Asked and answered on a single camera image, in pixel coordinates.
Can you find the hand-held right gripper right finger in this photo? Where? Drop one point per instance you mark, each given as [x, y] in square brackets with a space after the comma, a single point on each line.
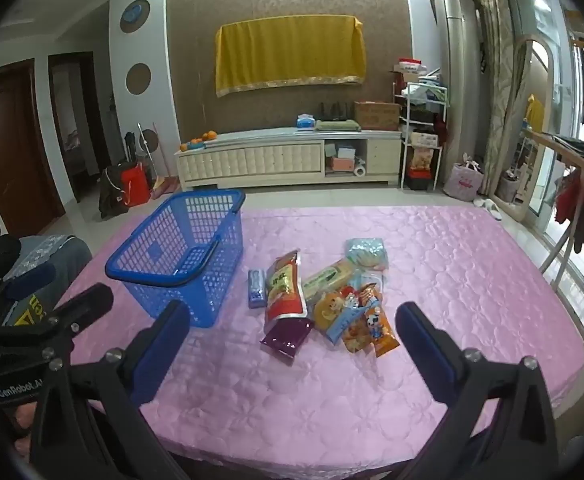
[424, 345]

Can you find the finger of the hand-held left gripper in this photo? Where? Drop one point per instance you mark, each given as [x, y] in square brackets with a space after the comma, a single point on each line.
[31, 277]
[89, 302]

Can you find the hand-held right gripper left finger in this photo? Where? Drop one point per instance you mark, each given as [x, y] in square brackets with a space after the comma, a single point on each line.
[164, 355]

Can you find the orange snack packet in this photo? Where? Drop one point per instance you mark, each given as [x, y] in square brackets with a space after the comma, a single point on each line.
[382, 332]
[354, 335]

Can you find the blue plastic basket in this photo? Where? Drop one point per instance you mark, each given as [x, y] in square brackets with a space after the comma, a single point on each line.
[144, 276]

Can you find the blue cartoon pastry packet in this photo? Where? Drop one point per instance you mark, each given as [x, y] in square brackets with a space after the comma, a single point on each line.
[332, 312]

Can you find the light blue patterned bread packet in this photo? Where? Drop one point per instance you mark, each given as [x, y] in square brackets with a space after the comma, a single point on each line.
[365, 255]

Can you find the small blue snack packet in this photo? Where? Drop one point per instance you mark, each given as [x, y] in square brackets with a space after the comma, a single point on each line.
[257, 287]

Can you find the green cracker packet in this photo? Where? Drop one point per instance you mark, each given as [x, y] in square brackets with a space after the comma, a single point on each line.
[328, 277]

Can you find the purple snack packet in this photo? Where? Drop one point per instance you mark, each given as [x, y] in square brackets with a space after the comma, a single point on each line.
[287, 336]

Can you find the red snack bag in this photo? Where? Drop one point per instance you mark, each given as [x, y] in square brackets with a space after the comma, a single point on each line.
[284, 300]

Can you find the person's left hand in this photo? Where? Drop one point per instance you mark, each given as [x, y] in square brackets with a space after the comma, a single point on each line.
[19, 415]

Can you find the person's grey printed clothing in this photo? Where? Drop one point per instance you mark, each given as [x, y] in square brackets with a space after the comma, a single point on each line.
[46, 252]

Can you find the black bag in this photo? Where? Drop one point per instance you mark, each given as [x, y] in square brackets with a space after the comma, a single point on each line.
[111, 200]

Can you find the pink quilted mattress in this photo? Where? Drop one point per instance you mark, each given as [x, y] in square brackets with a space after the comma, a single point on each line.
[322, 410]

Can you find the brown wooden door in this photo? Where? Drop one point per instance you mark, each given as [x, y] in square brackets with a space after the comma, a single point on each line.
[11, 150]

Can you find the pink broom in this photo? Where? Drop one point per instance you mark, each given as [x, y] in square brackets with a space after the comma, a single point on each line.
[160, 186]

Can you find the white slipper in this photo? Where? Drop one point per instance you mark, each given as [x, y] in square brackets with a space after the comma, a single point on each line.
[493, 210]
[482, 203]

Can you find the red black box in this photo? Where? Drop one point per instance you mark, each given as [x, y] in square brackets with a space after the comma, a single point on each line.
[419, 178]

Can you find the pink tote bag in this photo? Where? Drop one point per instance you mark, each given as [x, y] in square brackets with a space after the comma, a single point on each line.
[464, 180]

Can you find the grey laundry basket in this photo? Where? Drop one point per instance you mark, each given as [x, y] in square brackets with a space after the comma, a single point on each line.
[508, 189]

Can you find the yellow picture bag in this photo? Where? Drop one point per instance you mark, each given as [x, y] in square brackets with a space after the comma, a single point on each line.
[422, 159]

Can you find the blue fruit tray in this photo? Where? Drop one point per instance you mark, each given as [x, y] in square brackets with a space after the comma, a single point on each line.
[197, 145]

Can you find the orange box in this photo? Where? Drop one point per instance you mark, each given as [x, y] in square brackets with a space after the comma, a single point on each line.
[342, 164]

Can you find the printed carton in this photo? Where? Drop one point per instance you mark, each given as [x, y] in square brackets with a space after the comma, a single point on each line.
[424, 139]

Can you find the white blue box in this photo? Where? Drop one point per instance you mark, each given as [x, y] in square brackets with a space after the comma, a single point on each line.
[346, 152]

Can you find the red garment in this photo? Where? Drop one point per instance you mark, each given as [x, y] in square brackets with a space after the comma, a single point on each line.
[577, 200]

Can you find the cream TV cabinet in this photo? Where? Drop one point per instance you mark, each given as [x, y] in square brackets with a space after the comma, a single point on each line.
[252, 160]

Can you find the green box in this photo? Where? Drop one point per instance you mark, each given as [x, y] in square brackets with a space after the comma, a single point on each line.
[331, 149]

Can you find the cardboard box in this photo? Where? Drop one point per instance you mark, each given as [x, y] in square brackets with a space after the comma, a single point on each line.
[377, 116]

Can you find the green folded cloth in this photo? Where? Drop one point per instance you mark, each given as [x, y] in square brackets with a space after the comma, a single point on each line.
[337, 125]

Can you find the wooden drying rack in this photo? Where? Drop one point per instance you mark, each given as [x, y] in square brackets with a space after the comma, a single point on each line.
[577, 162]

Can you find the blue tissue box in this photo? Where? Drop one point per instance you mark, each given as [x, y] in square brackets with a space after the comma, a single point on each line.
[305, 124]

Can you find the pile of clothes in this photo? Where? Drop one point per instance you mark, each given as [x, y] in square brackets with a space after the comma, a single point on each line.
[427, 92]

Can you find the white shelf rack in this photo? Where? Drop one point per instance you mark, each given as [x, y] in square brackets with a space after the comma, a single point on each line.
[406, 91]

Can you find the cream framed floor mirror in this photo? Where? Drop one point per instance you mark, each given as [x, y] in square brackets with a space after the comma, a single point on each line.
[537, 110]

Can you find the standing air conditioner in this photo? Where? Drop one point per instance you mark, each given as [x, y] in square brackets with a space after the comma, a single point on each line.
[454, 85]

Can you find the patterned curtain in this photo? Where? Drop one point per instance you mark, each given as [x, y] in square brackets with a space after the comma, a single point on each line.
[497, 85]

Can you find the white red box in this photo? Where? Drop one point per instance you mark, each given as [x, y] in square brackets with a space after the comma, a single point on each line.
[412, 65]

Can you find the yellow cloth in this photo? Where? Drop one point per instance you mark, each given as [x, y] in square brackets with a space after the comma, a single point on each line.
[287, 55]

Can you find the round wall decoration blue plate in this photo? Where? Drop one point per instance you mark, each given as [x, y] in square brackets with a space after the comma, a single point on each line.
[134, 15]

